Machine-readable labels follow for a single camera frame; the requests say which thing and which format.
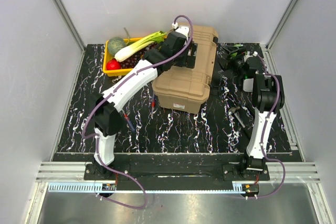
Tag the green netted melon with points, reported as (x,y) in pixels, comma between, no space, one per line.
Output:
(115,44)

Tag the yellow plastic fruit tray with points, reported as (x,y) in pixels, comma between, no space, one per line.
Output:
(107,57)

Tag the blue screwdriver right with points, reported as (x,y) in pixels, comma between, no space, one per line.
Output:
(152,106)

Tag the green white leek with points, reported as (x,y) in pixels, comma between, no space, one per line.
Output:
(128,51)

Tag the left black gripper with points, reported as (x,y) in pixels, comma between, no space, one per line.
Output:
(188,61)

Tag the blue screwdriver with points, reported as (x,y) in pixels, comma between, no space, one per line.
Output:
(129,123)
(152,106)

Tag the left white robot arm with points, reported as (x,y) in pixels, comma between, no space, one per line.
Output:
(106,114)

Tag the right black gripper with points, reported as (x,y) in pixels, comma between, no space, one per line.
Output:
(240,50)

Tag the red apple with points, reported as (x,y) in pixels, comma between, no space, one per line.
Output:
(113,65)

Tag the aluminium frame rail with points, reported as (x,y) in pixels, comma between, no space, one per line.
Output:
(69,177)

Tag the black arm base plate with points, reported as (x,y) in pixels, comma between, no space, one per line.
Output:
(174,172)

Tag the purple grape bunch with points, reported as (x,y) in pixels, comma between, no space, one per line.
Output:
(132,61)

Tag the steel claw hammer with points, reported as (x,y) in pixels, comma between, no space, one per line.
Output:
(234,112)

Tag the green napa cabbage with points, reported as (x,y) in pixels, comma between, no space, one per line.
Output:
(236,50)

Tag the tan plastic tool box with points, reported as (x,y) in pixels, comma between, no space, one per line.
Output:
(186,89)

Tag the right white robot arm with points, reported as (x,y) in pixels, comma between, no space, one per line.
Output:
(267,99)

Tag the blue screwdriver left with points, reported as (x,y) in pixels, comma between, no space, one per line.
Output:
(129,123)

